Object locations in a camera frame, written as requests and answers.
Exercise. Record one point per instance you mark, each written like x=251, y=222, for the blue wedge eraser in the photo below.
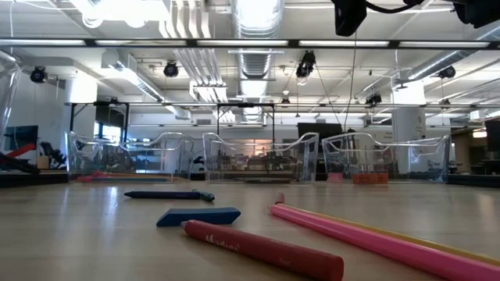
x=195, y=217

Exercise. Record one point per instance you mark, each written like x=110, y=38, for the blue Madisi crayon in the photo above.
x=164, y=194

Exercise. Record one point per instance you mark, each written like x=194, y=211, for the yellow pencil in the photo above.
x=480, y=252

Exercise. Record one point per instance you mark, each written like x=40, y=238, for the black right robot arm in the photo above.
x=480, y=11

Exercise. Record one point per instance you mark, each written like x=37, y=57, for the clear plastic bin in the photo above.
x=218, y=164
x=156, y=164
x=8, y=78
x=410, y=164

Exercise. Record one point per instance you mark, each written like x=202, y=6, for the black monitor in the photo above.
x=493, y=134
x=320, y=129
x=21, y=136

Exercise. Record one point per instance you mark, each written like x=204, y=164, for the black ceiling spotlight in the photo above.
x=306, y=62
x=171, y=70
x=39, y=75
x=447, y=72
x=373, y=99

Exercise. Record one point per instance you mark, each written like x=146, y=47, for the large red Madisi crayon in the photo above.
x=254, y=246

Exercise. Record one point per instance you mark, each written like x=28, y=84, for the red and black equipment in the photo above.
x=23, y=150

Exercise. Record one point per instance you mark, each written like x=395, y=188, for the silver ceiling duct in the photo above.
x=256, y=62

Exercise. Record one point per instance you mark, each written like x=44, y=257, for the black overhead frame bar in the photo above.
x=191, y=43

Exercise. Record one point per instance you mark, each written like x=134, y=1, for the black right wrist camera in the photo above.
x=349, y=17

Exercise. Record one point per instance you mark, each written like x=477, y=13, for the black table frame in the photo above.
x=31, y=179

